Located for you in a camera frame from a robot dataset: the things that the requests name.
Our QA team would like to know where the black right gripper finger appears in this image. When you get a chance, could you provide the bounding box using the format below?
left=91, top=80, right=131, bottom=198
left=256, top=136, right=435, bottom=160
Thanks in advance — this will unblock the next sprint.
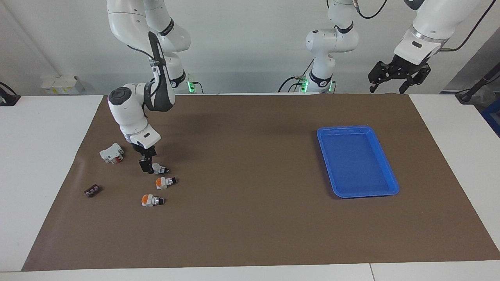
left=139, top=155, right=154, bottom=175

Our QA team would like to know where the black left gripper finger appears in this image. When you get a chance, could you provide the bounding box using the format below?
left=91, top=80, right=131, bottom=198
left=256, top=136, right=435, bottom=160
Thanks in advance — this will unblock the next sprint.
left=368, top=61, right=391, bottom=93
left=399, top=64, right=432, bottom=94

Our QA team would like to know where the white red circuit breaker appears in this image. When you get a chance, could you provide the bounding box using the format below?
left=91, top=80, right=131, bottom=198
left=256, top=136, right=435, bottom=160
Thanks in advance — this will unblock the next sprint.
left=99, top=143, right=125, bottom=165

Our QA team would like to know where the black tripod leg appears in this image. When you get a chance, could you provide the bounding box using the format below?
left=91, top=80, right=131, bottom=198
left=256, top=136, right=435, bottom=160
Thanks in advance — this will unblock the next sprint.
left=455, top=62, right=500, bottom=104

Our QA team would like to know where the blue crate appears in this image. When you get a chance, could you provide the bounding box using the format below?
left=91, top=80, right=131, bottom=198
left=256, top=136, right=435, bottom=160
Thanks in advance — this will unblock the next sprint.
left=481, top=102, right=500, bottom=138

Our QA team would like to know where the blue plastic tray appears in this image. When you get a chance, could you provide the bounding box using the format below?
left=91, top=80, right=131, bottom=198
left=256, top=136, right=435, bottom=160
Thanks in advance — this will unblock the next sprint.
left=316, top=125, right=400, bottom=199

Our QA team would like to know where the white cardboard box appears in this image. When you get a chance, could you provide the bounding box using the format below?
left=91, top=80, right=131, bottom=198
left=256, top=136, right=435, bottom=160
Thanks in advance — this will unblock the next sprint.
left=40, top=75, right=84, bottom=95

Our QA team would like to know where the brown table mat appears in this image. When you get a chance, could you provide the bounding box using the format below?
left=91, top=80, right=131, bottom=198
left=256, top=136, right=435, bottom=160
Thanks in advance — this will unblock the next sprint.
left=21, top=93, right=500, bottom=272

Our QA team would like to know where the black clamp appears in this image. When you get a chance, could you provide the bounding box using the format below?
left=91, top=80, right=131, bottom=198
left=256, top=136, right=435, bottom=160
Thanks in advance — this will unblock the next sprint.
left=0, top=81, right=21, bottom=107

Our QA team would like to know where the orange rotary switch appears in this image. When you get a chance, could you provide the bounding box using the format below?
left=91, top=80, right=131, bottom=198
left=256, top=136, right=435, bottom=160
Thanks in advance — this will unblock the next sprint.
left=141, top=194, right=166, bottom=207
left=155, top=176, right=178, bottom=190

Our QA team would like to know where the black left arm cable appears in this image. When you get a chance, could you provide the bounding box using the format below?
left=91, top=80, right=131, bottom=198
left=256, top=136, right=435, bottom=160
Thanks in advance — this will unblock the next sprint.
left=441, top=0, right=496, bottom=52

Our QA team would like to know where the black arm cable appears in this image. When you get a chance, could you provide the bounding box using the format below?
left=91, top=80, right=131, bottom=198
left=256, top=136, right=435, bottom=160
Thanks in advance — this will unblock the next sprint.
left=441, top=0, right=496, bottom=52
left=127, top=44, right=161, bottom=117

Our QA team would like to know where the black base cable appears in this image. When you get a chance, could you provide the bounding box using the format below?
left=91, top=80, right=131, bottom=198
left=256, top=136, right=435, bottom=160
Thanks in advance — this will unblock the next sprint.
left=278, top=59, right=315, bottom=93

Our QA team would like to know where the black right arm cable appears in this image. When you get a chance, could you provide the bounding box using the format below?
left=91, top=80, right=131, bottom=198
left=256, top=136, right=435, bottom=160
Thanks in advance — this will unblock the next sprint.
left=127, top=44, right=161, bottom=117

